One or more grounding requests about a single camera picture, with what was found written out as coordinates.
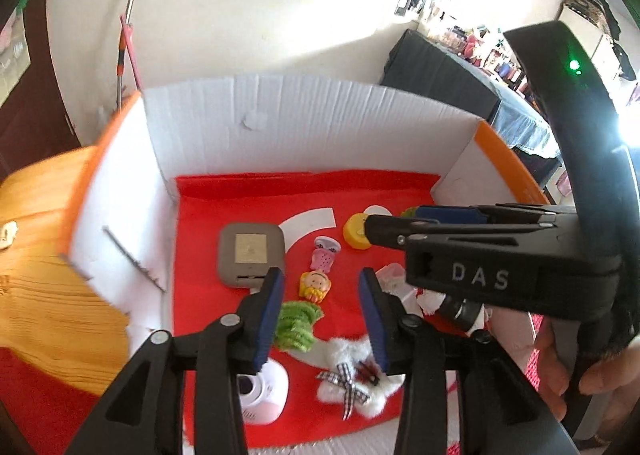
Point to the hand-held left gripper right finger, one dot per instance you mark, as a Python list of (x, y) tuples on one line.
[(375, 320)]

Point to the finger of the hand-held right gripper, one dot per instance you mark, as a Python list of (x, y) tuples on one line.
[(390, 230), (450, 214)]

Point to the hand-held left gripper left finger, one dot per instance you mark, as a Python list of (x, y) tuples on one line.
[(267, 320)]

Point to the small green knitted plush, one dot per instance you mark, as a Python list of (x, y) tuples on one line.
[(409, 211)]

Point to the large green knitted plush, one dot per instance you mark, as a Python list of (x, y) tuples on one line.
[(295, 327)]

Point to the yellow small toy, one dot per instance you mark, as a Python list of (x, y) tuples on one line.
[(355, 231)]

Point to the clear plastic box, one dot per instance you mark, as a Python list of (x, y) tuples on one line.
[(392, 280)]

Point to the white fluffy plush plaid bow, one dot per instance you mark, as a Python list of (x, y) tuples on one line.
[(340, 350)]

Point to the yellow haired doll figurine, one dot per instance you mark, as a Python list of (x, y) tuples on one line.
[(315, 286)]

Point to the small pink figurine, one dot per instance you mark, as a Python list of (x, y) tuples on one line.
[(325, 255)]

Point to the grey square gadget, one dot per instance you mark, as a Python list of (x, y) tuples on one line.
[(250, 250)]

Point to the pink oval gadget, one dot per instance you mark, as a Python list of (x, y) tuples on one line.
[(265, 395)]

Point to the black and white plush roll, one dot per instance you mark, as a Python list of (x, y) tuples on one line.
[(460, 312)]

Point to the orange cardboard box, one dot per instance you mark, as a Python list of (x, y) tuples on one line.
[(215, 145)]

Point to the person's right hand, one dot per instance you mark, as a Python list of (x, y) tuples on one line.
[(620, 385)]

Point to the side table with denim cloth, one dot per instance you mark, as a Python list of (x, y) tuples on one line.
[(440, 70)]

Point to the row of small trinkets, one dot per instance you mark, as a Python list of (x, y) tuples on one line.
[(480, 47)]

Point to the black hanging garment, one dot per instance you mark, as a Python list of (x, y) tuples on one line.
[(617, 40)]

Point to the leopard print bag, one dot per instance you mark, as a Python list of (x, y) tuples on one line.
[(585, 5)]

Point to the red knitted blanket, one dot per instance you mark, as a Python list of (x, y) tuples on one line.
[(40, 410)]

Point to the cream flat trinket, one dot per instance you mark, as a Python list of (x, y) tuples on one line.
[(7, 235)]

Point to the pink stick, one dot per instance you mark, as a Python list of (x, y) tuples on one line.
[(132, 52)]

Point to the brown wooden door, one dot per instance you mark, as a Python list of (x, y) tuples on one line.
[(35, 125)]

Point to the broom with orange tip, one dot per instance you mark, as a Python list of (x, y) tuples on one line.
[(131, 0)]

